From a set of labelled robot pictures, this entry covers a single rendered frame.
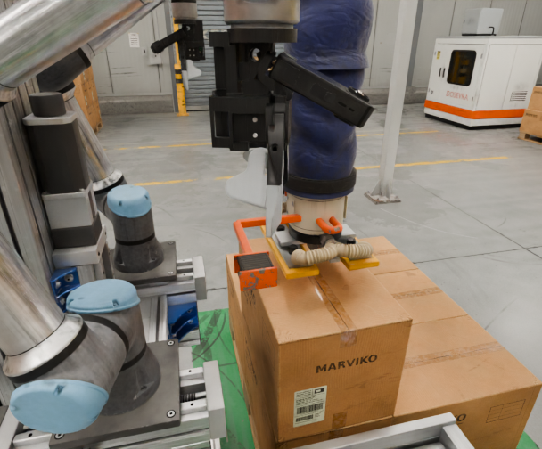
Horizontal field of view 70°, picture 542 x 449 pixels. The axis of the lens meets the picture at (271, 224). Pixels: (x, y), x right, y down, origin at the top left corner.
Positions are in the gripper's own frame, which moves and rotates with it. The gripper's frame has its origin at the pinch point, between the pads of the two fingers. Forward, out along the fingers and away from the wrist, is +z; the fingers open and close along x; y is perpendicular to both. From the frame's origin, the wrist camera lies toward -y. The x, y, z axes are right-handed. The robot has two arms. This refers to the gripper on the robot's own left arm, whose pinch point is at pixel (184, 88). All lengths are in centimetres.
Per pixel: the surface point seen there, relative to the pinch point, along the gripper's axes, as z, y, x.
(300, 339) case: 58, 23, -61
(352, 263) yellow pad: 45, 43, -47
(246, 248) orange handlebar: 33, 10, -53
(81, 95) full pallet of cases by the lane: 76, -162, 624
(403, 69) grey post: 13, 219, 238
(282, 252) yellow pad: 44, 24, -37
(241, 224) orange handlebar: 33, 12, -38
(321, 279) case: 58, 38, -35
